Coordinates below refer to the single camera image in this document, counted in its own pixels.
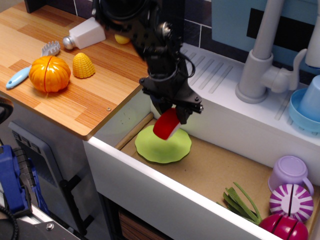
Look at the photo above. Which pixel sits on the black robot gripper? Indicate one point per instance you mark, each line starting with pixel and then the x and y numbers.
pixel 166 91

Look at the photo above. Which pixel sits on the red and white toy sushi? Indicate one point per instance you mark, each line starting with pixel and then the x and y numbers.
pixel 167 124

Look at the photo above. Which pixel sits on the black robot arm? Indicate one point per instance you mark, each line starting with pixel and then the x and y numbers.
pixel 156 42

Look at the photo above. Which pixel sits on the green plastic plate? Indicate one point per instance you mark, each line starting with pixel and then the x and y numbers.
pixel 157 150

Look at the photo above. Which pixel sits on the white toy sink cabinet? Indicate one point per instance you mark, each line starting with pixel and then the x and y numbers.
pixel 233 141

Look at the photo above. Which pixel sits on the yellow toy lemon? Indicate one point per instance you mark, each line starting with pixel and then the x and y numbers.
pixel 121 39

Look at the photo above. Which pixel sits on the grey toy faucet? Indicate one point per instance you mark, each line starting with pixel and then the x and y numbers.
pixel 258 73

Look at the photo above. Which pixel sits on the yellow toy corn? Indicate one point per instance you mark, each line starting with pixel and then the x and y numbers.
pixel 82 66

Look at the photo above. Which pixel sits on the white salt shaker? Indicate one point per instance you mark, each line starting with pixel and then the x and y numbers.
pixel 85 34

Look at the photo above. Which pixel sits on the green toy scallion leaves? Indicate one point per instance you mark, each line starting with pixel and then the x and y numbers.
pixel 237 205

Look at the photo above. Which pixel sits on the grey toy oven door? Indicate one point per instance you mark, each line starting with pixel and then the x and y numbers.
pixel 54 163

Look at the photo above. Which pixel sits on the orange toy pumpkin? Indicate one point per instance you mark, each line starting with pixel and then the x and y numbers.
pixel 49 74

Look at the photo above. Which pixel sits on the purple plastic cup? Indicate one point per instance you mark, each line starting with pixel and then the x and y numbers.
pixel 290 170

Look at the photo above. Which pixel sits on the blue plastic bowl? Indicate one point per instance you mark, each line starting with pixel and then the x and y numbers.
pixel 299 119

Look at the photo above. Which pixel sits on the light blue plastic cup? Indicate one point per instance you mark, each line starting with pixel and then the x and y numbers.
pixel 310 103

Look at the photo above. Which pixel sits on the purple white toy onion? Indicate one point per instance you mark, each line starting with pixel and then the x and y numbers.
pixel 292 200

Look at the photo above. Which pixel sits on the magenta toy beet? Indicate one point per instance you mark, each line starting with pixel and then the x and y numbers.
pixel 285 227

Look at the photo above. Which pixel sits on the blue clamp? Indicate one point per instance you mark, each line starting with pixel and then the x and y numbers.
pixel 20 182

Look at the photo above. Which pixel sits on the black vertical post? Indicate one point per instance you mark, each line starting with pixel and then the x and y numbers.
pixel 178 12

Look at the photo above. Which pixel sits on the light blue wall panel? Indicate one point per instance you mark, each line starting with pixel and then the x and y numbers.
pixel 236 23

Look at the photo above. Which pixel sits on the black oven door handle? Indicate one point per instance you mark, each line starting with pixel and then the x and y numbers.
pixel 67 187

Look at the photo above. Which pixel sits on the blue handled pasta spoon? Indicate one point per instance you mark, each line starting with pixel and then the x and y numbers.
pixel 49 49

